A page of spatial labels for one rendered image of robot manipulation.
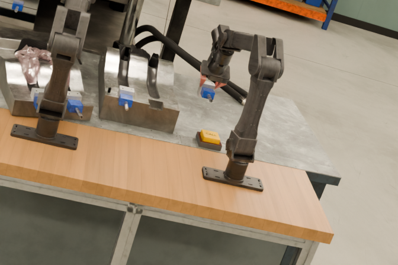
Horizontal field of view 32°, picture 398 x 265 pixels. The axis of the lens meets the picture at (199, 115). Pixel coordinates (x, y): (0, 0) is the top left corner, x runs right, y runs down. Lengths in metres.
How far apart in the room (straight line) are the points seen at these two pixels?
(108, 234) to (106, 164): 0.53
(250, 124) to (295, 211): 0.31
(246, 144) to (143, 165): 0.32
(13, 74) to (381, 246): 2.40
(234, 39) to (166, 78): 0.42
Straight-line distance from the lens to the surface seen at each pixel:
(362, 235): 4.06
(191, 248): 2.65
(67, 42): 1.89
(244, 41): 2.22
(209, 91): 2.46
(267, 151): 2.53
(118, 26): 3.46
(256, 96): 2.12
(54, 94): 2.06
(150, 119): 2.38
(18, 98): 2.25
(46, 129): 2.11
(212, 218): 2.06
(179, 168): 2.20
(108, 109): 2.36
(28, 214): 2.54
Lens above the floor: 1.77
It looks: 22 degrees down
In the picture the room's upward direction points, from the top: 18 degrees clockwise
